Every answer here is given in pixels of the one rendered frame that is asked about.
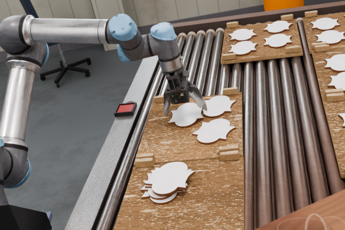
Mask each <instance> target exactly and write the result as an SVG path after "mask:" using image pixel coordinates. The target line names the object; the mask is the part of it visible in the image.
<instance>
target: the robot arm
mask: <svg viewBox="0 0 345 230"><path fill-rule="evenodd" d="M47 43H84V44H116V45H117V51H118V55H119V57H120V60H121V61H122V62H124V63H125V62H133V61H136V60H140V59H144V58H149V57H152V56H156V55H157V56H158V59H159V63H160V66H161V69H162V71H163V74H164V75H165V76H166V79H167V82H168V83H167V87H166V89H165V91H164V96H163V97H164V114H165V117H167V115H168V113H169V109H170V105H171V104H173V105H175V104H181V103H188V102H189V99H190V97H191V98H192V99H193V100H195V102H196V104H197V106H198V107H199V108H203V109H204V110H205V111H207V105H206V102H205V100H204V98H203V96H202V94H201V92H200V90H199V89H198V87H197V86H196V85H194V84H192V83H191V82H190V81H189V80H187V79H186V78H188V77H189V71H187V70H184V67H183V62H182V60H183V57H181V54H180V50H179V46H178V42H177V36H176V34H175V31H174V28H173V26H172V24H170V23H158V24H157V25H154V26H152V28H151V29H150V33H149V34H145V35H141V34H140V32H139V30H138V28H137V26H136V24H135V22H134V21H133V20H132V19H131V17H129V16H128V15H126V14H118V15H116V16H114V17H113V18H112V19H110V20H109V19H71V18H35V17H34V16H32V15H14V16H10V17H7V18H5V19H4V20H3V21H1V22H0V46H1V47H2V48H3V49H4V50H5V51H6V52H7V53H8V54H7V60H6V66H7V67H8V68H9V75H8V82H7V87H6V93H5V98H4V104H3V110H2V116H1V121H0V205H7V204H9V203H8V200H7V197H6V195H5V192H4V188H16V187H19V186H21V185H22V184H23V183H25V182H26V181H27V179H28V178H29V176H30V173H31V164H30V162H29V160H28V158H27V154H28V146H27V145H26V143H25V137H26V130H27V124H28V118H29V111H30V105H31V99H32V92H33V85H34V79H35V75H36V74H37V73H38V72H40V70H41V67H42V66H43V64H44V63H46V61H47V60H48V57H49V48H48V45H47ZM189 91H190V92H191V94H190V96H189V95H188V93H189Z"/></svg>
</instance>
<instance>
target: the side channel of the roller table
mask: <svg viewBox="0 0 345 230"><path fill-rule="evenodd" d="M309 11H317V14H322V15H325V14H328V13H338V12H340V11H342V12H345V1H340V2H333V3H325V4H318V5H310V6H302V7H295V8H287V9H279V10H272V11H264V12H256V13H249V14H241V15H233V16H226V17H218V18H210V19H205V20H198V21H190V22H182V23H175V24H172V26H173V28H174V31H175V33H176V34H177V35H179V34H180V33H181V32H186V34H187V35H188V33H189V32H190V31H192V30H193V31H195V32H196V34H197V32H198V31H199V30H200V29H203V30H205V32H207V30H208V29H209V28H213V29H214V30H215V32H216V30H217V28H218V27H223V28H224V30H225V28H227V26H226V23H229V22H238V24H239V25H242V26H244V25H246V24H248V23H251V24H256V23H257V22H262V23H266V22H267V21H272V22H275V21H276V20H281V16H282V15H289V14H292V15H293V19H296V18H297V17H302V18H303V17H305V12H309Z"/></svg>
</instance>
